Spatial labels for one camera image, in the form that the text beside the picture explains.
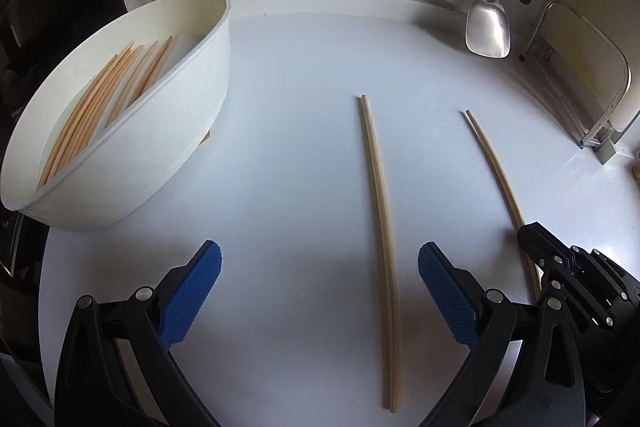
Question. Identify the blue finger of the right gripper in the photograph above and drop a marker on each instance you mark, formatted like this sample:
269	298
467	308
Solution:
537	241

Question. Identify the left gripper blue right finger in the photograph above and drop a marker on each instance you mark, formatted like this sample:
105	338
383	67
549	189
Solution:
454	292

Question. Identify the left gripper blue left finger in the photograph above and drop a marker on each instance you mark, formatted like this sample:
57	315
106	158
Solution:
183	291

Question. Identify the wooden chopstick single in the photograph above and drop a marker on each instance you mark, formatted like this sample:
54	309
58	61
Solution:
531	270
379	210

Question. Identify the wooden chopstick bundle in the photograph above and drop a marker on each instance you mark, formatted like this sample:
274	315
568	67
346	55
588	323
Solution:
395	304
500	175

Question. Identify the white round bowl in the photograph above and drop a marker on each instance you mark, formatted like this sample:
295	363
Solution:
107	173

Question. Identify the wooden chopstick in bowl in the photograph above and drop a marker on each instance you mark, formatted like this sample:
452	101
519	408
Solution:
153	71
102	111
132	79
72	122
92	116

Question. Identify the metal spatula hanging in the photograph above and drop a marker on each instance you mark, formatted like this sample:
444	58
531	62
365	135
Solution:
487	29

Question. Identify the metal wire rack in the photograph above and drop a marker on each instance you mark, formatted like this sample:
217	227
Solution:
584	73

